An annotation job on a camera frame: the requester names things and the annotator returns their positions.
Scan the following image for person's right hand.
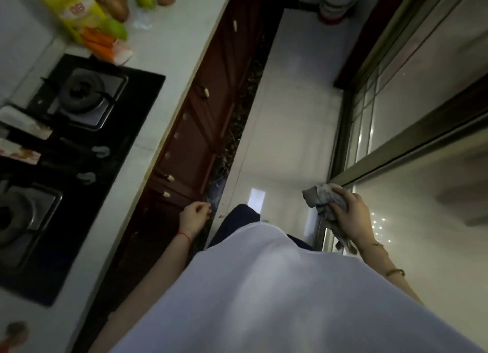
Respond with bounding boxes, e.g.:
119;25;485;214
329;187;377;251

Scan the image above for person's left hand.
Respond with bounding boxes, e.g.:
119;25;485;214
178;202;212;240

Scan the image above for grey cleaning cloth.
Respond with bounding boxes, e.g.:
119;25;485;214
302;183;359;255

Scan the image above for person's right forearm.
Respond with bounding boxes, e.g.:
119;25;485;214
358;240;425;307

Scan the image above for person's left forearm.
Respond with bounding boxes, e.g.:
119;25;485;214
87;232;191;353

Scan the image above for dark blue trousers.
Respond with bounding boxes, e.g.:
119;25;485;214
207;204;315;251

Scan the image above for black glass gas stove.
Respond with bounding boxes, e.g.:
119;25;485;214
0;53;167;308

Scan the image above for dark speckled cabinet plinth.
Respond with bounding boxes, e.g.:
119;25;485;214
196;32;268;250

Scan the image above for white shirt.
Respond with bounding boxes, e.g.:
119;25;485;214
110;221;488;353

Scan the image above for row of cream cabinet knobs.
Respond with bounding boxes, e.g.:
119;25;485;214
162;20;239;198

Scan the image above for sliding glass door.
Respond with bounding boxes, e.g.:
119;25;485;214
314;0;488;258

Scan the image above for red-brown kitchen cabinet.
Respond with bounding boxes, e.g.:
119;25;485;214
72;0;283;353

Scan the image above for round black stove burner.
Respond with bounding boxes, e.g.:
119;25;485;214
57;67;129;132
0;184;64;270

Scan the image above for white plastic packet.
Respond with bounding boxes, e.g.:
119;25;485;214
110;40;134;66

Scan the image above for white and orange packet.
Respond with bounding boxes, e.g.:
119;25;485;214
0;137;42;161

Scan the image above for orange carrots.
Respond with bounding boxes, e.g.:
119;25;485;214
81;26;117;58

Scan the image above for white paper wrapper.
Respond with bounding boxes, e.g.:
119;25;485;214
0;105;54;141

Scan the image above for red and white container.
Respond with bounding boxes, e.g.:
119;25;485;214
317;0;359;25

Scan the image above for bag of brown onions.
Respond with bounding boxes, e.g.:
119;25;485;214
85;0;130;24

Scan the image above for yellow food packet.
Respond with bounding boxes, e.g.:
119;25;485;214
27;0;112;45

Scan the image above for dark wooden door frame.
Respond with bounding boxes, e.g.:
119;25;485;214
333;0;415;90

